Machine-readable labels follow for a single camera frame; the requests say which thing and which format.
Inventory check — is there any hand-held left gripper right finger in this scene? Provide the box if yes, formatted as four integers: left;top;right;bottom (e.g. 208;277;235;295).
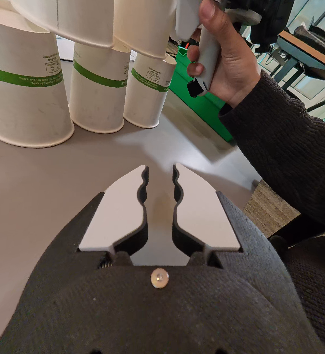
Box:
171;163;241;260

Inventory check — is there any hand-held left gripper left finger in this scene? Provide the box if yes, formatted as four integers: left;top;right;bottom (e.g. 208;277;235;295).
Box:
78;165;149;257

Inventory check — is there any white paper cup green band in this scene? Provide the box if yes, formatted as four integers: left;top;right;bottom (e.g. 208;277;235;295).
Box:
113;0;178;60
123;53;177;128
0;11;75;148
10;0;117;50
68;41;132;134

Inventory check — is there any person's right hand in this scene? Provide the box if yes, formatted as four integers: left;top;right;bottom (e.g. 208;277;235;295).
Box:
187;0;262;109

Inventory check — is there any green plastic bin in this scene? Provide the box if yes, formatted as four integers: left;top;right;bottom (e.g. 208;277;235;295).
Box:
168;46;235;143

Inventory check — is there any person's dark clothed body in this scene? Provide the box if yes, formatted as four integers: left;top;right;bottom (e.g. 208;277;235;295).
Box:
268;230;325;354

